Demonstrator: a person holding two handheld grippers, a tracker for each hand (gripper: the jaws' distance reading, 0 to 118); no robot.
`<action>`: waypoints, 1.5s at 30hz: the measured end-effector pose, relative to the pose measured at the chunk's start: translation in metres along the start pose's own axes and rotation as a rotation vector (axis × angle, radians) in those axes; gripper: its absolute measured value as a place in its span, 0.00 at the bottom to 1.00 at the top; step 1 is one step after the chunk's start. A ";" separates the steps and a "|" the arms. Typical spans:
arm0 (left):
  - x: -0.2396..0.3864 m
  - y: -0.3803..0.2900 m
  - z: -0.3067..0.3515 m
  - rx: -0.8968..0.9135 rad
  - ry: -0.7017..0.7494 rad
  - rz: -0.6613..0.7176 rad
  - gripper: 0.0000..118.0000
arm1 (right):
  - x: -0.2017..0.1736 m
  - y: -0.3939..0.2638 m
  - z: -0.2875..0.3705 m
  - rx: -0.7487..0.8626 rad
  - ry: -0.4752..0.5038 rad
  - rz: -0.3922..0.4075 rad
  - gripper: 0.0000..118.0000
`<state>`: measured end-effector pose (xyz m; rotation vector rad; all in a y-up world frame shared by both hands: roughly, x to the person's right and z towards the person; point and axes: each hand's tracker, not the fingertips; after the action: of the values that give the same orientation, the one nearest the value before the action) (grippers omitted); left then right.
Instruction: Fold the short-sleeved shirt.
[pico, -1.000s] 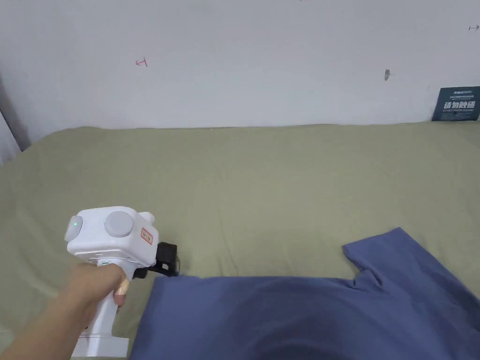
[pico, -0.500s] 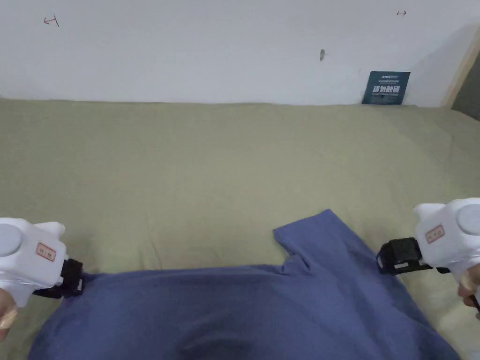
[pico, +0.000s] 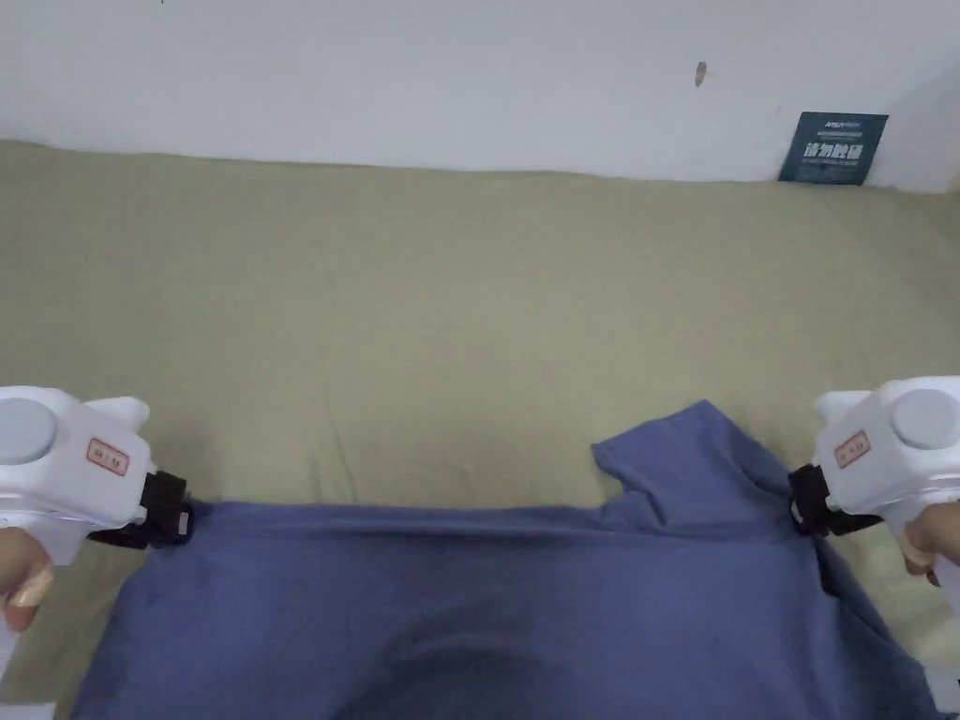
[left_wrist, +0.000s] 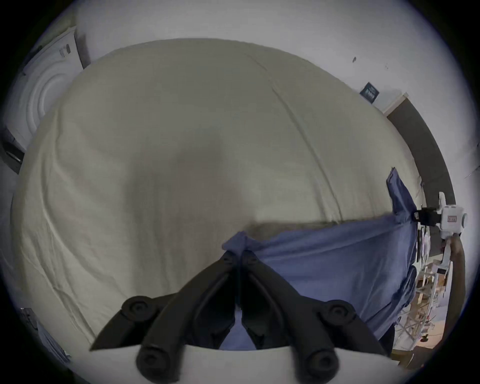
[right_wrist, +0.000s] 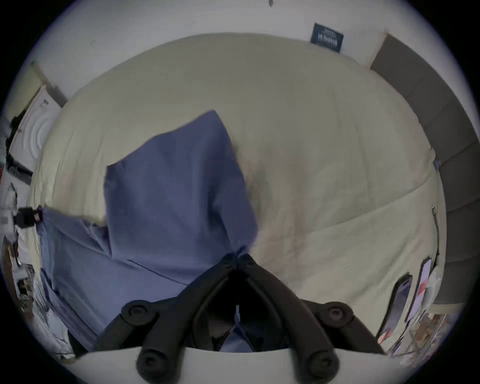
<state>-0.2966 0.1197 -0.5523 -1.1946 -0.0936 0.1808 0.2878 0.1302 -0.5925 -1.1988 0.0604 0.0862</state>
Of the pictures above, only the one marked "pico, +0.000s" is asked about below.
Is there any person's right hand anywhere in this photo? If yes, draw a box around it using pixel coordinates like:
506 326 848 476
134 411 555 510
902 499 960 588

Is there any dark blue shirt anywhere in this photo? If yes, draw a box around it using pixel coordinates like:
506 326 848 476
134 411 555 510
70 398 940 720

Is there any person's left hand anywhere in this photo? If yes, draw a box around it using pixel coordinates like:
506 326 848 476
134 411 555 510
0 523 57 633

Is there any dark teal card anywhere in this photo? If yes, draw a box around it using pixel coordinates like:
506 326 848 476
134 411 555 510
776 112 891 186

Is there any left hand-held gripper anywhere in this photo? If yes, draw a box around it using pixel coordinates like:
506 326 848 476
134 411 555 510
0 385 197 565

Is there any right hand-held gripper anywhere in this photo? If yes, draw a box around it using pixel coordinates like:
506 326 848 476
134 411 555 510
787 376 960 540

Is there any bed with beige sheet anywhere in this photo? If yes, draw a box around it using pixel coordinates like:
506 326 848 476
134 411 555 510
0 138 960 720

